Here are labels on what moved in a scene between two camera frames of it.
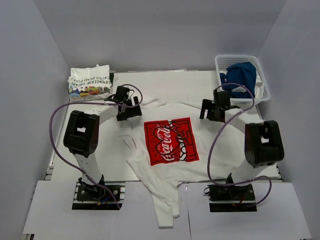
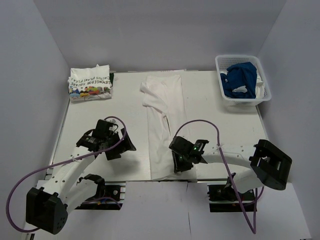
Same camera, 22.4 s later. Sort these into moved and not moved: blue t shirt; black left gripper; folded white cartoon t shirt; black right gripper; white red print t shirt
Moved: white red print t shirt; black left gripper; black right gripper
Not moved: blue t shirt; folded white cartoon t shirt
